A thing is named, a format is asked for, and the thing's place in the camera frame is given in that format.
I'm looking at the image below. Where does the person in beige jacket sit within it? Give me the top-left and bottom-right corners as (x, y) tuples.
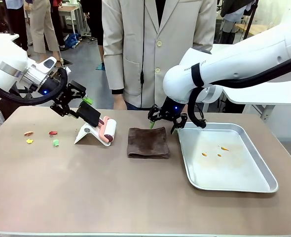
(102, 0), (218, 109)

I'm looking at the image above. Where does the blue plastic bag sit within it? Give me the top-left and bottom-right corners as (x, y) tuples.
(63, 33), (81, 49)

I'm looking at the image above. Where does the bystander in black leggings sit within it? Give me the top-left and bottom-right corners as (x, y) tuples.
(80, 0), (105, 47)

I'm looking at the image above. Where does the black tripod pole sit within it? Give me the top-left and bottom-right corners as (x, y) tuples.
(242, 0), (259, 40)

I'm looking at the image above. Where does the bystander in dark jacket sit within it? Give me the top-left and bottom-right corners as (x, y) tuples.
(220, 0), (254, 45)

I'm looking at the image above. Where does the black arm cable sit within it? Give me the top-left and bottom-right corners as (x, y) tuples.
(0, 68), (68, 106)
(189, 53), (291, 129)

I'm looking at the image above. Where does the brown towel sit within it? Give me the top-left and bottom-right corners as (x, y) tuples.
(126, 126), (172, 159)

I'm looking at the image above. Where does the bystander in dark trousers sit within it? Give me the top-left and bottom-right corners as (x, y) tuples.
(2, 0), (30, 51)

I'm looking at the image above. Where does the silver metal tray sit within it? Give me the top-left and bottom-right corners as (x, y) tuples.
(177, 121), (279, 193)

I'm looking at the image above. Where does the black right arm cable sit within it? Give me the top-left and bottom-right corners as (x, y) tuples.
(189, 53), (291, 129)

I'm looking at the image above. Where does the black floor base plate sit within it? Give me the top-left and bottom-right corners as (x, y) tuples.
(54, 58), (73, 69)

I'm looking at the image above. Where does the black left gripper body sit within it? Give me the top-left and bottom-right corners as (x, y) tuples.
(38, 69), (72, 103)

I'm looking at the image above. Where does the wooden top workbench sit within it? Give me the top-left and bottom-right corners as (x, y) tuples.
(58, 5), (81, 36)

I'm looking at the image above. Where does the bystander in beige trousers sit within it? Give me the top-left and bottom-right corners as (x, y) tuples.
(30, 0), (64, 62)

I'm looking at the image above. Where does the large white side table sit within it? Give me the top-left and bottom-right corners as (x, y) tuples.
(212, 43), (291, 122)

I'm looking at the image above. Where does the pink white lint roller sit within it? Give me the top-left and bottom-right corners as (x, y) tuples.
(78, 101), (117, 144)

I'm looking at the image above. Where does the thin black microphone cable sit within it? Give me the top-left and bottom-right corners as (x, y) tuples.
(140, 0), (146, 109)

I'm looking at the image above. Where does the white folded stand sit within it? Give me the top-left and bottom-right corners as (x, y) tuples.
(73, 120), (111, 147)

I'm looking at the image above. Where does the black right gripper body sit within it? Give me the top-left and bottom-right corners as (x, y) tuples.
(161, 97), (187, 121)

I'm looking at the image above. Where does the small white side table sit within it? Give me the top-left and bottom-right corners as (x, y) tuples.
(1, 33), (20, 42)

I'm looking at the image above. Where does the person's right hand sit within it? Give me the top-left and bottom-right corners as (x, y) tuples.
(113, 93), (128, 111)

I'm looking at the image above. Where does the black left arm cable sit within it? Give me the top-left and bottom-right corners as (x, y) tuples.
(0, 68), (68, 106)

